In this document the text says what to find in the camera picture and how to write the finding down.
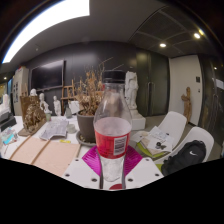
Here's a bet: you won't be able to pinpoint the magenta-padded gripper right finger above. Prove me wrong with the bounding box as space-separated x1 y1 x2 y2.
123 145 165 190

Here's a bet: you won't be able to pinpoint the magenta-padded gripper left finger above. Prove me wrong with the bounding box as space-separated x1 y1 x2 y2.
62 145 101 190

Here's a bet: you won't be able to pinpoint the clear red-labelled plastic bottle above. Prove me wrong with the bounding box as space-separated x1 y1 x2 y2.
93 69 133 184

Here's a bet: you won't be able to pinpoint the green seat cushion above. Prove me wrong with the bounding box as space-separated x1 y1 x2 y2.
134 141 154 158

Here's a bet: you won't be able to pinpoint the grey plant saucer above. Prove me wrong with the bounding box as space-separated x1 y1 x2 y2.
75 130 98 148

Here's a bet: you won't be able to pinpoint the plywood drawing board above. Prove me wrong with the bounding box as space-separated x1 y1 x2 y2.
8 135 82 178

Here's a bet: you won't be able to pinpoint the stack of papers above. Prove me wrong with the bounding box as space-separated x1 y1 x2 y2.
130 125 175 158

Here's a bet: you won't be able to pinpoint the small grey cup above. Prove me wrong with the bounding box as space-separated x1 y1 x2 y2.
66 123 77 134

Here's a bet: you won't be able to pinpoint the dried plant in grey pot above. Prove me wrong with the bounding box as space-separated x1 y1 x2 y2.
73 58 114 144

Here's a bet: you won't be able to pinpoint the black backpack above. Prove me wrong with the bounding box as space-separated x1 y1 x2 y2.
160 139 208 177

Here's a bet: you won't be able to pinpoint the crumpled printed paper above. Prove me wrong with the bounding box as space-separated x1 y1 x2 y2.
39 119 70 141

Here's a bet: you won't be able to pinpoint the small white plaster figurine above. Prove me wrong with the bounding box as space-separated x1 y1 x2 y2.
53 95 63 117

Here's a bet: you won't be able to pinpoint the golden brown carved sculpture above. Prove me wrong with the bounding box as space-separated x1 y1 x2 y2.
18 95 48 138

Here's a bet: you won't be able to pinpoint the wooden easel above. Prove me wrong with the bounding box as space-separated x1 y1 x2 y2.
60 79 77 107

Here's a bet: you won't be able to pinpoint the brown wooden figure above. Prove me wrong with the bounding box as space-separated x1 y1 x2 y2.
180 86 193 124

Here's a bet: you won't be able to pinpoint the colourful packets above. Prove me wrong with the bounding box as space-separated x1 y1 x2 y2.
0 128 19 146

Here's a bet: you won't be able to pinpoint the tall white plaster statue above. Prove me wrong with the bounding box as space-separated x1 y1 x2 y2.
124 70 147 132

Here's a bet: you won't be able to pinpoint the black box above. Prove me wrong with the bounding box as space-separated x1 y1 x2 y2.
0 111 18 133

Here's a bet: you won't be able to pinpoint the white cabinet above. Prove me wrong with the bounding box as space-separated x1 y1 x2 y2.
12 66 30 116

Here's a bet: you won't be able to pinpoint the long ceiling light strip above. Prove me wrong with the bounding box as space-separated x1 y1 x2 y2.
1 0 91 64

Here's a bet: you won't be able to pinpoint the black wall screen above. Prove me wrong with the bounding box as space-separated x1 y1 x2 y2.
30 59 66 91

